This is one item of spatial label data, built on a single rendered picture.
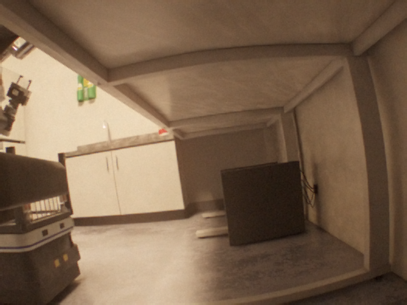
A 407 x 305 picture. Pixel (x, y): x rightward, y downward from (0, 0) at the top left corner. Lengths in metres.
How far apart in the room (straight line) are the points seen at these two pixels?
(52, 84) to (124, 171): 1.69
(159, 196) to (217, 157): 0.85
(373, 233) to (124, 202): 2.81
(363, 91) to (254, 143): 3.08
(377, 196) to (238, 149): 3.10
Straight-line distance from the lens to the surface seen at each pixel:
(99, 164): 3.63
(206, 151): 4.06
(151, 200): 3.52
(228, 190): 2.03
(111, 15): 0.69
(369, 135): 1.07
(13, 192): 0.37
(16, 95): 1.84
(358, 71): 1.10
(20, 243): 1.21
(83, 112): 4.37
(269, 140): 3.41
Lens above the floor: 0.44
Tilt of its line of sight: 2 degrees up
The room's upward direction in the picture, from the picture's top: 8 degrees counter-clockwise
